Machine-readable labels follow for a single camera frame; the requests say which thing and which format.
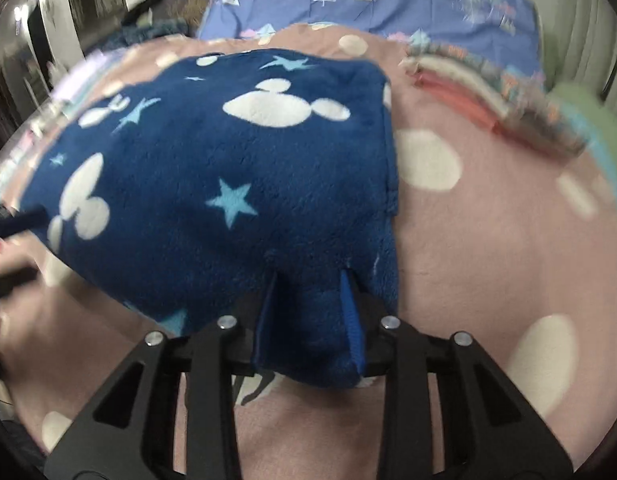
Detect blue tree-print quilt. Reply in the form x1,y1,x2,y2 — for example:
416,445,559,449
197,0,540,62

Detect dark blue fuzzy blanket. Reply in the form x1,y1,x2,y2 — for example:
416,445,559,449
105,19,195,49

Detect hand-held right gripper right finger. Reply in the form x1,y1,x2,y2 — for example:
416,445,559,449
339,269,574,480

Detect stack of folded clothes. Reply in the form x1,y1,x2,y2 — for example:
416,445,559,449
401,42,590,159

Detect folded lilac cloth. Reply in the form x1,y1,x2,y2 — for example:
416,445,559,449
50,51,120,107

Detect person's left hand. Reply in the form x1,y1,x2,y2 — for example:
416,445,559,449
0,238,27,279

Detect pink polka-dot blanket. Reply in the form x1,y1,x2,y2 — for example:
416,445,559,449
0,22,617,480

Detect black garment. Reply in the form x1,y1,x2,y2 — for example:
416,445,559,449
121,0,188,27

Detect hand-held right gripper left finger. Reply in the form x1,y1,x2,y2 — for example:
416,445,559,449
43,272,282,480

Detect dark gold-tree print pillow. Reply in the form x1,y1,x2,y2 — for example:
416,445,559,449
177,0,225,37

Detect navy star-print fleece pajama top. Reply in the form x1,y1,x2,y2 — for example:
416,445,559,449
19,49,402,392

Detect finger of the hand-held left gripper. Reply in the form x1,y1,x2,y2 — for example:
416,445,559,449
0,266,40,302
0,204,46,241

